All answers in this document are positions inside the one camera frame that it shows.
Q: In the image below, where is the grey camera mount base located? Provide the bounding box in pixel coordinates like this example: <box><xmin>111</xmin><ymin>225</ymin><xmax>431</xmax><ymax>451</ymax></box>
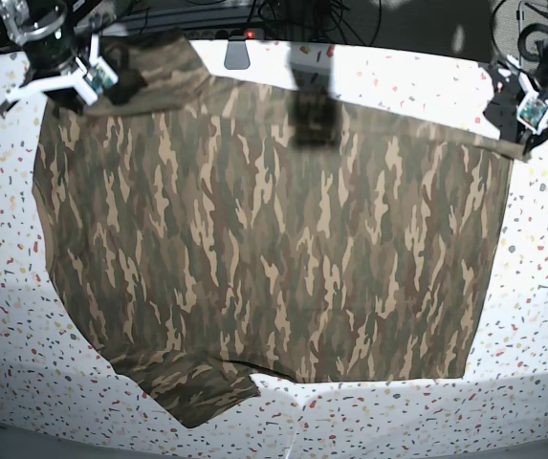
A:
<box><xmin>224</xmin><ymin>37</ymin><xmax>251</xmax><ymax>71</ymax></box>

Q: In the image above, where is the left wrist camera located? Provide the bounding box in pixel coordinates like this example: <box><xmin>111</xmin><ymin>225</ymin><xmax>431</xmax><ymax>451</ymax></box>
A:
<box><xmin>516</xmin><ymin>94</ymin><xmax>548</xmax><ymax>134</ymax></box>

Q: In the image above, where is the black power strip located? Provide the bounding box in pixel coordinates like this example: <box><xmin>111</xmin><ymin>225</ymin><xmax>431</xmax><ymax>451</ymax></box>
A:
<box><xmin>184</xmin><ymin>28</ymin><xmax>265</xmax><ymax>40</ymax></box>

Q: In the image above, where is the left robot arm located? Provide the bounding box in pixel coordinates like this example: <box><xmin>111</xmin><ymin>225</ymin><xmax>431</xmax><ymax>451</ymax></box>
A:
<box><xmin>485</xmin><ymin>1</ymin><xmax>548</xmax><ymax>161</ymax></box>

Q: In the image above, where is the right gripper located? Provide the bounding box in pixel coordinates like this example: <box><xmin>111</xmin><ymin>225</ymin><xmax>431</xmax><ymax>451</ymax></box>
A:
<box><xmin>0</xmin><ymin>27</ymin><xmax>147</xmax><ymax>118</ymax></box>

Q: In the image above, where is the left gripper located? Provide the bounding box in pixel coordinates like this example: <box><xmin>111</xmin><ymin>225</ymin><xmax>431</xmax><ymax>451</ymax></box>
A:
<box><xmin>483</xmin><ymin>62</ymin><xmax>548</xmax><ymax>162</ymax></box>

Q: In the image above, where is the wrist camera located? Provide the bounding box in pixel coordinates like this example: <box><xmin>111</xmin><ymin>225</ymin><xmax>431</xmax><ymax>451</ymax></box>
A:
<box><xmin>85</xmin><ymin>56</ymin><xmax>119</xmax><ymax>96</ymax></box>
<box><xmin>516</xmin><ymin>94</ymin><xmax>548</xmax><ymax>134</ymax></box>

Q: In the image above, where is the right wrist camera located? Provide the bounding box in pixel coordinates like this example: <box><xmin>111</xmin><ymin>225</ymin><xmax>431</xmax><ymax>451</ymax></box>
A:
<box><xmin>85</xmin><ymin>56</ymin><xmax>119</xmax><ymax>96</ymax></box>

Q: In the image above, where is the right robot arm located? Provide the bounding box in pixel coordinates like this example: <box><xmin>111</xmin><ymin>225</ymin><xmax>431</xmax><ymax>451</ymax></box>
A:
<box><xmin>0</xmin><ymin>1</ymin><xmax>146</xmax><ymax>117</ymax></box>

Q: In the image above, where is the camouflage T-shirt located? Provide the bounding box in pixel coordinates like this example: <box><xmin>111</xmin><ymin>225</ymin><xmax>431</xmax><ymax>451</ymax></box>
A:
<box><xmin>33</xmin><ymin>34</ymin><xmax>521</xmax><ymax>428</ymax></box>

